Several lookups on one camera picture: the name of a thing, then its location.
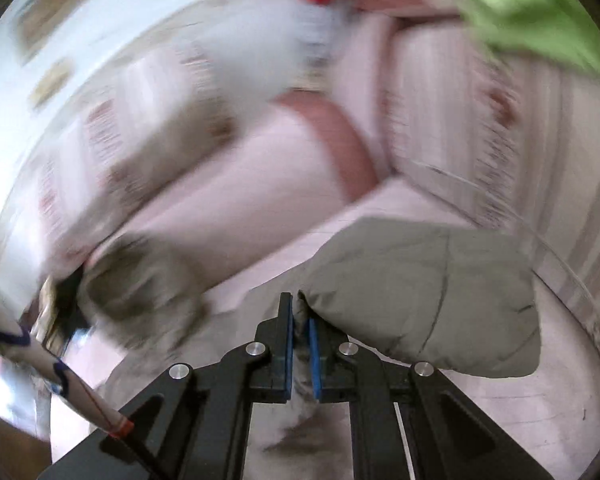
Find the white grey cloth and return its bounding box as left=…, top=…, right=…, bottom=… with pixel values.
left=215, top=2, right=348, bottom=88

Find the beige wall switch plate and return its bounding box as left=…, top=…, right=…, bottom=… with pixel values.
left=29, top=59, right=76, bottom=107

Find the brown beige blanket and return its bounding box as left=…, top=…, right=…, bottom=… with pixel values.
left=77, top=232, right=213, bottom=353

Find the green cloth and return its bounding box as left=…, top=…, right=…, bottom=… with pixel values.
left=452, top=0, right=600, bottom=78

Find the beige wall frame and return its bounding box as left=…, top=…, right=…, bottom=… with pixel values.
left=15, top=0, right=88, bottom=61

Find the white wrapped cable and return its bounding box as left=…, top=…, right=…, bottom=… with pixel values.
left=0, top=277, right=168, bottom=480

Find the grey quilted jacket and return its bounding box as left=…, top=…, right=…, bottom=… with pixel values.
left=245, top=217, right=542, bottom=480

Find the striped floral cushion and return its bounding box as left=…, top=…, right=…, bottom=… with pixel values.
left=30, top=45, right=266, bottom=276
left=382, top=22, right=600, bottom=291

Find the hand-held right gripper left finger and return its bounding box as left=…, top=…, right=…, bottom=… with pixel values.
left=37, top=292, right=294, bottom=480

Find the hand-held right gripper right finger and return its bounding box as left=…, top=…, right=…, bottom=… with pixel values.
left=308, top=318, right=571, bottom=480

